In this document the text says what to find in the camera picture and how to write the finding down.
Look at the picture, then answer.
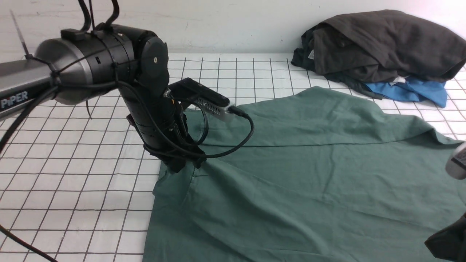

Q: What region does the black camera cable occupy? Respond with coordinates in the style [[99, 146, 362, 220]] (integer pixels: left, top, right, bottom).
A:
[[116, 81, 255, 159]]

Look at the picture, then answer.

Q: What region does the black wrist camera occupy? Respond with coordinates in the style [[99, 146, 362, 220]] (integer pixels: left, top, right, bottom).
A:
[[164, 78, 233, 122]]

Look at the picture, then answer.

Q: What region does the green long-sleeve top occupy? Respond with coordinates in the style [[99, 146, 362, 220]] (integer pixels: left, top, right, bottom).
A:
[[142, 87, 465, 262]]

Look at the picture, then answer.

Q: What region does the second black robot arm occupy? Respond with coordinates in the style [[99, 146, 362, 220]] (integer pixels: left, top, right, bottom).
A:
[[424, 214, 466, 262]]

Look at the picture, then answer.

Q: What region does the white grid tablecloth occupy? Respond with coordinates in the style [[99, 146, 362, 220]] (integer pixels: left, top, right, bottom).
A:
[[1, 53, 465, 262]]

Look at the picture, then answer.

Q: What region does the dark grey garment pile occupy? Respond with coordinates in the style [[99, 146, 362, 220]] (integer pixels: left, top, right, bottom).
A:
[[291, 9, 466, 99]]

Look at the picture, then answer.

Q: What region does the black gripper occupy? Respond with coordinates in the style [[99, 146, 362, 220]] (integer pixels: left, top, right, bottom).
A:
[[143, 106, 206, 174]]

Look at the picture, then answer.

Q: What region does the blue garment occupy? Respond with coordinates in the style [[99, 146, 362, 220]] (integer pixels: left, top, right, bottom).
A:
[[365, 77, 447, 108]]

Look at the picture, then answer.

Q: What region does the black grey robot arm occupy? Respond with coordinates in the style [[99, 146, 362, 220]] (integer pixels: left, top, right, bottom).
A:
[[0, 23, 206, 172]]

